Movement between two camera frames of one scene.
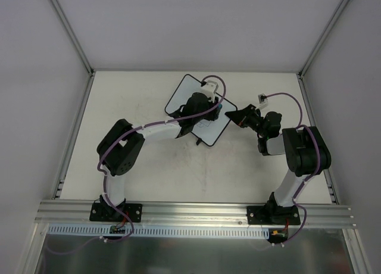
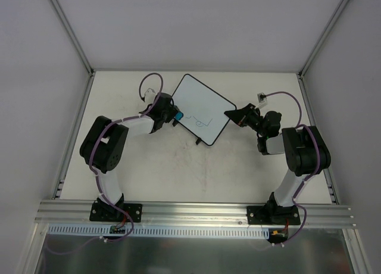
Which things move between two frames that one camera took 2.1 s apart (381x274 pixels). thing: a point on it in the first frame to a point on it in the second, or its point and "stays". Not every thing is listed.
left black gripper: (213, 112) to (171, 112)
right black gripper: (244, 118) stays
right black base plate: (273, 215) stays
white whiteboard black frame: (208, 131) stays
